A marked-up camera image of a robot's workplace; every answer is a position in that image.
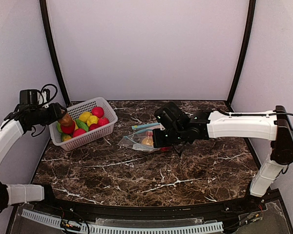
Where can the white slotted cable duct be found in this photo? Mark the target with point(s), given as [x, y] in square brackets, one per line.
[113, 226]

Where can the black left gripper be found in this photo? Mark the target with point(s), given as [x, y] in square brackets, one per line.
[57, 112]

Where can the black frame post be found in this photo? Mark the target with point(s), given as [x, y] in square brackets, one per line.
[243, 51]
[52, 50]

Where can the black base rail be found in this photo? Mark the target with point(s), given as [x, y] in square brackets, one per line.
[217, 210]

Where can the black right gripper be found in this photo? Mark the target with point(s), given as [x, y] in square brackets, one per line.
[157, 137]

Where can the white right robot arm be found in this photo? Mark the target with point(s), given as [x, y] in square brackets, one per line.
[273, 125]

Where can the yellow orange toy peach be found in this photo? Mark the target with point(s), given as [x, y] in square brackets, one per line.
[147, 141]

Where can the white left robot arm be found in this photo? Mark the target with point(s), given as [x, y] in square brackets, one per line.
[13, 128]

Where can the black frame post right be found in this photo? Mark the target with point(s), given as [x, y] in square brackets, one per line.
[243, 51]

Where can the brown toy potato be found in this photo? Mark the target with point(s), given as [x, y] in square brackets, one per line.
[66, 120]

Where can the green toy vegetable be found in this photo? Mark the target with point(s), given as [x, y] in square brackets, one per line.
[82, 125]

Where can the black frame post left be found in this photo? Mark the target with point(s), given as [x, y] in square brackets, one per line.
[52, 50]

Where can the red toy tomato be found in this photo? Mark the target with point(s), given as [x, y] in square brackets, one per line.
[68, 129]

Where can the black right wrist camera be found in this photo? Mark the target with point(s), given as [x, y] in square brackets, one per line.
[170, 115]

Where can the yellow toy lemon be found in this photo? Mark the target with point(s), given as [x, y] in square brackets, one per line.
[84, 116]
[92, 120]

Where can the clear zip bag blue zipper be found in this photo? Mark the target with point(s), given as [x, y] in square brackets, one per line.
[150, 127]

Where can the pink red toy fruit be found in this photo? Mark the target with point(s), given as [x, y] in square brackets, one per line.
[98, 112]

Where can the white plastic mesh basket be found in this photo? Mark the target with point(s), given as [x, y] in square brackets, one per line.
[80, 137]

